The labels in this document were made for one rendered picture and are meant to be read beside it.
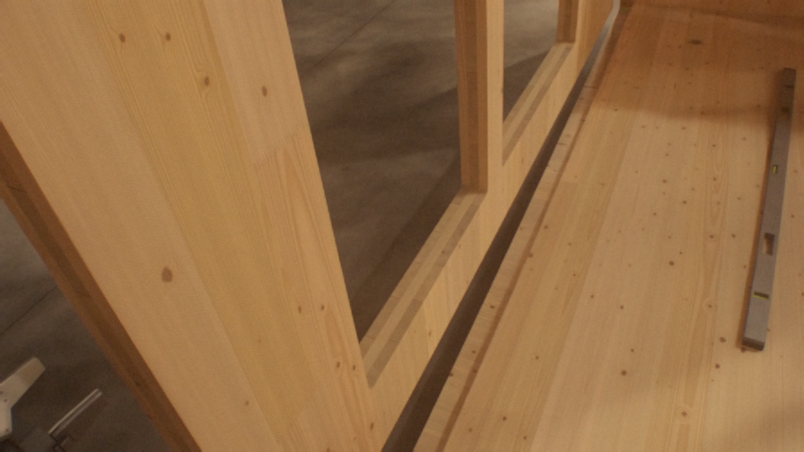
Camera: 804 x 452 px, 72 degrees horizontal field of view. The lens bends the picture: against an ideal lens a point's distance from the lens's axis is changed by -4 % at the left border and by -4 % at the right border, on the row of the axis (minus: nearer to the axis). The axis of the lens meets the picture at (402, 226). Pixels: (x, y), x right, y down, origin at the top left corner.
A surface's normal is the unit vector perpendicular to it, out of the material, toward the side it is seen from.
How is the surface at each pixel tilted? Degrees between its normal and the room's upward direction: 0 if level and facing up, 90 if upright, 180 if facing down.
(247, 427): 90
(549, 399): 0
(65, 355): 0
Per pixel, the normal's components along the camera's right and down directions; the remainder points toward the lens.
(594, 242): -0.11, -0.74
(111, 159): 0.90, 0.21
